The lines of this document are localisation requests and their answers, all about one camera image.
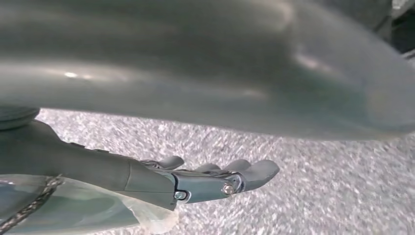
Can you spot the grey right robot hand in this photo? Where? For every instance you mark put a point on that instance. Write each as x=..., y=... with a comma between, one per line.
x=194, y=65

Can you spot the clear plastic film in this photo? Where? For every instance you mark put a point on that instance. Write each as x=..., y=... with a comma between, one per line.
x=81, y=211

